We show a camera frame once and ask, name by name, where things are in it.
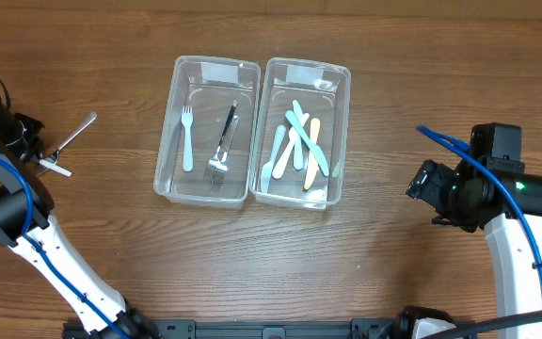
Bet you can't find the white plastic fork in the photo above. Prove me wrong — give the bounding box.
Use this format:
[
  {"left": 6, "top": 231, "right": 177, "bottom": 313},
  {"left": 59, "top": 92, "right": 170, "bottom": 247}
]
[{"left": 37, "top": 159, "right": 72, "bottom": 177}]

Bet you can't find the thick black cable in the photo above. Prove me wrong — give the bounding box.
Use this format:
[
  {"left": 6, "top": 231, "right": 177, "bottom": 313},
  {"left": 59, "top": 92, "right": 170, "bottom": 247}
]
[{"left": 423, "top": 305, "right": 542, "bottom": 339}]

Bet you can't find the pale blue plastic fork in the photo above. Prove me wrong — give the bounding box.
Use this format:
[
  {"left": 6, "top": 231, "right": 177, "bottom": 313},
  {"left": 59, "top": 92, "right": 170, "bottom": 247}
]
[{"left": 181, "top": 105, "right": 194, "bottom": 172}]

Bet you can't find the black handled metal fork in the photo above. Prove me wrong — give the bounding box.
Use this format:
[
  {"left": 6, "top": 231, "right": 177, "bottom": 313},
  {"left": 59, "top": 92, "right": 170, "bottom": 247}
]
[{"left": 203, "top": 101, "right": 237, "bottom": 185}]

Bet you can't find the pale blue plastic knife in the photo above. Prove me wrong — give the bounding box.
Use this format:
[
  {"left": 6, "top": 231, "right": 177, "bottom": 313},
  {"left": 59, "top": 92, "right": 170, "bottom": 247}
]
[{"left": 260, "top": 124, "right": 286, "bottom": 193}]

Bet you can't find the white plastic knife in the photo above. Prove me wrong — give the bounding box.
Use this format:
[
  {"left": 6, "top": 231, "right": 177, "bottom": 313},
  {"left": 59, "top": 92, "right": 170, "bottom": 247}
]
[
  {"left": 293, "top": 100, "right": 304, "bottom": 170},
  {"left": 272, "top": 127, "right": 299, "bottom": 180}
]

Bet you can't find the right blue cable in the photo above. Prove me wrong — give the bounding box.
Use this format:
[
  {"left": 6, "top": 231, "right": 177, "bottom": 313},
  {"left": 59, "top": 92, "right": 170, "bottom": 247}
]
[{"left": 416, "top": 124, "right": 542, "bottom": 339}]

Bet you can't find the cream yellow plastic knife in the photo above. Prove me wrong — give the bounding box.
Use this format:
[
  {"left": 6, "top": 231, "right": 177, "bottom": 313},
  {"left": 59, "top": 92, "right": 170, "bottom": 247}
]
[{"left": 303, "top": 118, "right": 321, "bottom": 191}]

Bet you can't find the clear plastic container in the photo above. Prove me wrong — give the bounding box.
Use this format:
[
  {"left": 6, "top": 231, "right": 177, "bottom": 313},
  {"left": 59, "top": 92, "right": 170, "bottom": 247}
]
[
  {"left": 249, "top": 57, "right": 351, "bottom": 210},
  {"left": 153, "top": 56, "right": 261, "bottom": 209}
]

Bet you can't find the blue cable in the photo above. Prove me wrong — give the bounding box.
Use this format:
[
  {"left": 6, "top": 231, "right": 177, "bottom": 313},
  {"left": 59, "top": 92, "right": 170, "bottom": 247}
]
[
  {"left": 416, "top": 124, "right": 542, "bottom": 339},
  {"left": 0, "top": 144, "right": 131, "bottom": 339}
]

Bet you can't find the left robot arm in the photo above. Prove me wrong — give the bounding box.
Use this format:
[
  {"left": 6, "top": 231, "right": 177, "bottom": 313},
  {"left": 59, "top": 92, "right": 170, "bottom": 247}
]
[{"left": 0, "top": 79, "right": 160, "bottom": 339}]

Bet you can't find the left blue cable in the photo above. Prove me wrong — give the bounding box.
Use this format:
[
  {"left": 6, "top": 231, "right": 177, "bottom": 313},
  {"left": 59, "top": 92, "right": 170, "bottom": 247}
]
[{"left": 0, "top": 144, "right": 131, "bottom": 339}]

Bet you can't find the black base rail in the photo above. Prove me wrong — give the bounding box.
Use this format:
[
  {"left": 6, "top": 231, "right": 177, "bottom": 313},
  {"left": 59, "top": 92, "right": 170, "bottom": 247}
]
[{"left": 124, "top": 318, "right": 406, "bottom": 339}]

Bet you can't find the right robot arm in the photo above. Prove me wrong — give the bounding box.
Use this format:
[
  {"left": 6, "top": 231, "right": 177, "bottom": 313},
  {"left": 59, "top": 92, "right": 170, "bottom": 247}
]
[{"left": 391, "top": 122, "right": 542, "bottom": 338}]

